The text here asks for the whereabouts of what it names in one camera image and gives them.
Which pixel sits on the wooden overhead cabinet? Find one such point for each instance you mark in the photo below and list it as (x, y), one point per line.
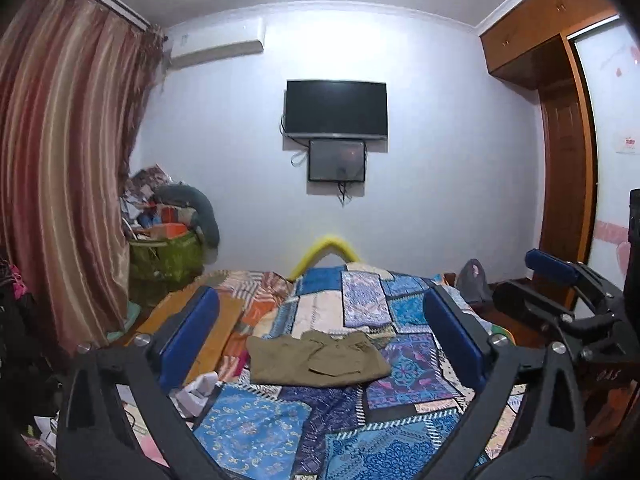
(530, 30)

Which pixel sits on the orange striped blanket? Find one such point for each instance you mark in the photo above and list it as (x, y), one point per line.
(260, 290)

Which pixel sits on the grey backpack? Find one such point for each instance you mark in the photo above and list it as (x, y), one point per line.
(472, 280)

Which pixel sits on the grey curved pillow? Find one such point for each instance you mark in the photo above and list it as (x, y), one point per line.
(205, 215)

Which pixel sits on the blue patchwork blanket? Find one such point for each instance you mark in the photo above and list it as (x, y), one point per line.
(320, 425)

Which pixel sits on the dark clothes pile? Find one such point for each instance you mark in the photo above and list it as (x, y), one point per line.
(20, 330)

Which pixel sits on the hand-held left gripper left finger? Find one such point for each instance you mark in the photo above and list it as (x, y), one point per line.
(190, 342)

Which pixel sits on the yellow foam tube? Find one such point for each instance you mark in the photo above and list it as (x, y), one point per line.
(327, 242)

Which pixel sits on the white air conditioner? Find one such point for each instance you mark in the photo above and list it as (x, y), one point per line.
(215, 42)

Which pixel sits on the khaki pants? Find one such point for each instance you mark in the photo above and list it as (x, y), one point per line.
(320, 360)

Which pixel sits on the striped brown curtain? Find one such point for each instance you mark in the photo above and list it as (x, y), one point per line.
(65, 160)

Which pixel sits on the black wall television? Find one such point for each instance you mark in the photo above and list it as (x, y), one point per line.
(335, 107)

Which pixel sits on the white crumpled cloth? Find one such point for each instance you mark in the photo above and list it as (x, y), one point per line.
(197, 392)

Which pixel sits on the brown wooden door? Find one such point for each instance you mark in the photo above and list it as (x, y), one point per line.
(565, 185)

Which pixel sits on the pile of clutter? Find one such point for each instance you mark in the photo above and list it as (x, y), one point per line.
(142, 195)

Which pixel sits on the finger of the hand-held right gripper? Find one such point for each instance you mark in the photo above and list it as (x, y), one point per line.
(525, 300)
(550, 262)

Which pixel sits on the green storage bag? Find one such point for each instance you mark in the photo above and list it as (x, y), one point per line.
(165, 260)

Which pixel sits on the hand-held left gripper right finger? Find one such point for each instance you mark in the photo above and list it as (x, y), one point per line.
(452, 335)

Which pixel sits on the small black wall monitor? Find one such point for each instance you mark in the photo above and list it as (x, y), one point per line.
(336, 160)

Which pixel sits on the white red door sticker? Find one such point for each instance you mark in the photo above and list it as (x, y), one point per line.
(627, 144)

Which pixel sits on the wooden lap desk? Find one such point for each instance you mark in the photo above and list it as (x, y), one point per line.
(231, 317)

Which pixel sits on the white sliding wardrobe door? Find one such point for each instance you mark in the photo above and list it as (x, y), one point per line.
(610, 110)

